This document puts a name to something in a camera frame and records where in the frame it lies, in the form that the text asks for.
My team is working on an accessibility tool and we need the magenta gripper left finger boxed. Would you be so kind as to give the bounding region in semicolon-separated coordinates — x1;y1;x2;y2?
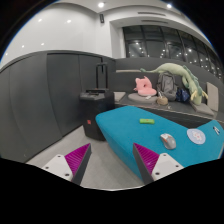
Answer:
42;143;91;185

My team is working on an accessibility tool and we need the grey computer mouse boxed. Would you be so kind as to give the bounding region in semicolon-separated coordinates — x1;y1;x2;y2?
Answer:
160;133;176;150

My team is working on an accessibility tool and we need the grey bench sofa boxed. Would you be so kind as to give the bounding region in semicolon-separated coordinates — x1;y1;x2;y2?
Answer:
109;58;224;128

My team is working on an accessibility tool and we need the small green box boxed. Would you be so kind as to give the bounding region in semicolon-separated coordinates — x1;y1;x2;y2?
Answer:
139;119;155;124

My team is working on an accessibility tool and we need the black rolling suitcase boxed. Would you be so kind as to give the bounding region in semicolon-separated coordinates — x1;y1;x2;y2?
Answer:
79;62;115;141

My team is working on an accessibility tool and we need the dark blue bag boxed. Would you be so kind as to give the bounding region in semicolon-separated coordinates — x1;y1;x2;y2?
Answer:
176;88;190;102

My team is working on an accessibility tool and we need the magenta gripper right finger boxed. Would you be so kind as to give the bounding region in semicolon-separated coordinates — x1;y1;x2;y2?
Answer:
133;143;183;185

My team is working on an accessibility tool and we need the grey backpack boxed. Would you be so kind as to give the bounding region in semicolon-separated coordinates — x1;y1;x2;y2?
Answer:
157;71;177;101

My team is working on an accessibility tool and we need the green dragon plush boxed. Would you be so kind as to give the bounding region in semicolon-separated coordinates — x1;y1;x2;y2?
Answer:
151;63;208;105

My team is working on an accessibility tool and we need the beige square cushion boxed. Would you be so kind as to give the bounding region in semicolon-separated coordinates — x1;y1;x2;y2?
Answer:
207;82;219;111

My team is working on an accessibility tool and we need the small tan pouch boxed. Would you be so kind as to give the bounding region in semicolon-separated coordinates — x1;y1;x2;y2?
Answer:
156;93;168;105

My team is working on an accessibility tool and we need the pink plush toy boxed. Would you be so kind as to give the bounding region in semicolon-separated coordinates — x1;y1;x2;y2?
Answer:
134;76;157;96

